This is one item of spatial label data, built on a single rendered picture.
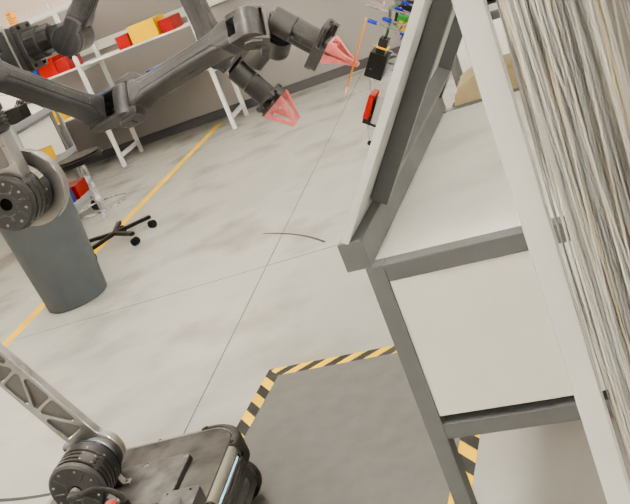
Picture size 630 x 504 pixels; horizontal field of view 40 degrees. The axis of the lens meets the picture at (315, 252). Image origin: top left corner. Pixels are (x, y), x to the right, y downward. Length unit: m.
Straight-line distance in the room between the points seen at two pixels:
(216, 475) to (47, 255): 2.96
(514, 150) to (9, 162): 1.50
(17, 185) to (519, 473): 1.47
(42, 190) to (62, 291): 3.08
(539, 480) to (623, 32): 1.63
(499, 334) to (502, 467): 0.72
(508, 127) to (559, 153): 0.07
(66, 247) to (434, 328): 3.64
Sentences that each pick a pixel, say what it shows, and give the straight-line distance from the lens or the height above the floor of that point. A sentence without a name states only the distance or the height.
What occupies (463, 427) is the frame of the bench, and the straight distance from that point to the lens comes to 1.96.
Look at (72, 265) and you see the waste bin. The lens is 5.25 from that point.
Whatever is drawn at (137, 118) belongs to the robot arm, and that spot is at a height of 1.22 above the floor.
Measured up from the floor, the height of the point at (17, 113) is 1.03.
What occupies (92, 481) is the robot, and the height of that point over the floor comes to 0.35.
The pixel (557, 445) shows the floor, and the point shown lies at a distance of 2.49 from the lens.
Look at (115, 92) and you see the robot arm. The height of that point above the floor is 1.29.
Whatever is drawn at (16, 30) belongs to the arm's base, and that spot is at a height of 1.50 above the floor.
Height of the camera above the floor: 1.44
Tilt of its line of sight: 19 degrees down
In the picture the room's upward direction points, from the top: 22 degrees counter-clockwise
